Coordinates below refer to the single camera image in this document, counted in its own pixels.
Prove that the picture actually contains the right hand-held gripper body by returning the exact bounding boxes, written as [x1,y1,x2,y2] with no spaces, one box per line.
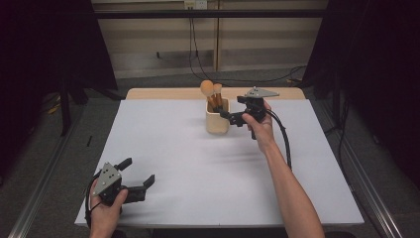
[228,86,280,140]

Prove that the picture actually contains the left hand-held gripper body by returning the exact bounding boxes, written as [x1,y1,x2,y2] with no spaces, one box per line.
[92,162,147,206]

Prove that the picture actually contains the beige square brush holder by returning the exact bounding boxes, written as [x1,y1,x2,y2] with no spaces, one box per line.
[205,97,231,135]

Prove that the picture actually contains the small makeup brush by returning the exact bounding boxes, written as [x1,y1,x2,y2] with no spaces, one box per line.
[212,82,225,107]

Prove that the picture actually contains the large makeup brush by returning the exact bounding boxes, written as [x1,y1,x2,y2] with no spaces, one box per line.
[199,79,219,112]

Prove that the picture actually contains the person's right hand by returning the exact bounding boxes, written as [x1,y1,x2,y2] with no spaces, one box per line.
[242,100,277,154]

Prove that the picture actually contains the person's left hand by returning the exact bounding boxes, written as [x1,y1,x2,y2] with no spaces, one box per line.
[89,187,129,238]

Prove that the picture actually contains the white table sheet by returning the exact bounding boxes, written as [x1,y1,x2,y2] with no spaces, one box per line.
[74,98,365,228]

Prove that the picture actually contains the black metal stand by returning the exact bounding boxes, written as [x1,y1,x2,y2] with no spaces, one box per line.
[331,73,344,131]
[58,77,72,137]

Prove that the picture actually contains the black horizontal bar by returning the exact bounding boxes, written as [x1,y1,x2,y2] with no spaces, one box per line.
[93,9,329,20]

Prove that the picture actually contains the black curtain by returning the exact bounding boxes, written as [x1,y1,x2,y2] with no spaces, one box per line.
[0,0,119,186]
[301,0,420,190]

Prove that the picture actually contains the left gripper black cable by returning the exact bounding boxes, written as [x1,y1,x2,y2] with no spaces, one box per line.
[84,172,102,230]

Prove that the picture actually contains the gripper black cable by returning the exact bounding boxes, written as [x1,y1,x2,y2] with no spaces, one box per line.
[84,172,102,230]
[265,108,293,171]

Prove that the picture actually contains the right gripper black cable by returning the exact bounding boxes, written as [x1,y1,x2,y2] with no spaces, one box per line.
[265,108,293,171]

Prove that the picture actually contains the metal floor rail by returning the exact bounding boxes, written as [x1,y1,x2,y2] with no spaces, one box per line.
[8,105,85,238]
[315,98,404,238]

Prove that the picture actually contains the wooden wall post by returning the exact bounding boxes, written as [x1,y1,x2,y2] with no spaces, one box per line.
[213,0,222,72]

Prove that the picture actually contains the black wall cable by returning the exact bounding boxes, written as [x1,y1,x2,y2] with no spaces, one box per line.
[187,9,308,88]

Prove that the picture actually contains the yellow floor cable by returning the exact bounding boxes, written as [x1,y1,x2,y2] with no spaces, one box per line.
[47,94,62,115]

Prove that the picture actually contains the white wall socket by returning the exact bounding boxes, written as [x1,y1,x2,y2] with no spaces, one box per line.
[183,0,209,10]

